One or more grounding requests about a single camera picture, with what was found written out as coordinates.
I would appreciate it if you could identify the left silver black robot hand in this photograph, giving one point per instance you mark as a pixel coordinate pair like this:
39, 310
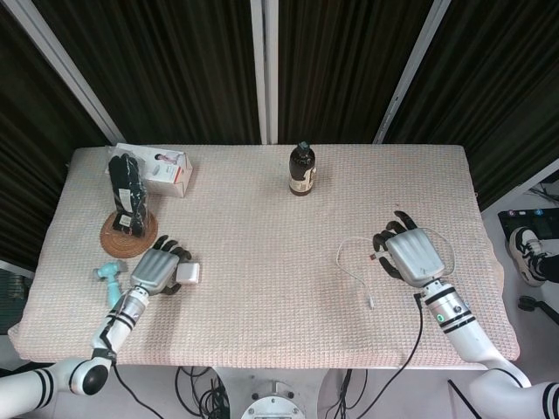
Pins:
153, 268

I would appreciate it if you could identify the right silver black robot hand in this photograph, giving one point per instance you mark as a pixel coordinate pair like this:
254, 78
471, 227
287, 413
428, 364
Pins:
415, 255

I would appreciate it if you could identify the white power adapter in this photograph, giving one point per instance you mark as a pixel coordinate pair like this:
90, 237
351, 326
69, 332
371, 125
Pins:
190, 274

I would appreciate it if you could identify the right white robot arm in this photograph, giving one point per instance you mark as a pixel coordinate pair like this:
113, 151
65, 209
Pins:
467, 336

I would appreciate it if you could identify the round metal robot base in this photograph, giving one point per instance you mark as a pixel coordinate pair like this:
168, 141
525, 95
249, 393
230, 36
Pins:
273, 403

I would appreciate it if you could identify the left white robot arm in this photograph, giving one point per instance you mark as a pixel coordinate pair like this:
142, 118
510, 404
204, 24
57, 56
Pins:
115, 325

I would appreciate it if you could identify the round woven brown coaster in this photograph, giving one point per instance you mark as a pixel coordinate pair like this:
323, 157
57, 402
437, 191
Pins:
114, 248

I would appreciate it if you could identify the light blue handheld massager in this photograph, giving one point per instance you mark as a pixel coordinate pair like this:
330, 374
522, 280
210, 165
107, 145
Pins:
109, 271

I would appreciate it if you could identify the black item in plastic bag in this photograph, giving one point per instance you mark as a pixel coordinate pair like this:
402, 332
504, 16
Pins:
127, 192

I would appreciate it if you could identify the white cardboard product box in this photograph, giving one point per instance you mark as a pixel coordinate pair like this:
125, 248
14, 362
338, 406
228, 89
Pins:
168, 172

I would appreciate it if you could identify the black and white sneaker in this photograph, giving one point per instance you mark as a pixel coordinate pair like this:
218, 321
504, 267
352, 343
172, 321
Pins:
526, 249

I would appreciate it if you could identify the pink waffle table cloth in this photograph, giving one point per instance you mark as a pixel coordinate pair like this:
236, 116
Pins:
271, 270

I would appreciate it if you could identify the black floor device with buttons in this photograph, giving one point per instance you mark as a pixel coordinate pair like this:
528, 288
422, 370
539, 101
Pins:
530, 219

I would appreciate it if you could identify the brown glass bottle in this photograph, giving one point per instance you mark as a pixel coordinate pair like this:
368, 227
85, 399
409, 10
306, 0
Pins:
301, 168

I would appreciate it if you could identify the white frame post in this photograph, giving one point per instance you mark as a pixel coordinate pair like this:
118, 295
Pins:
65, 65
265, 70
410, 70

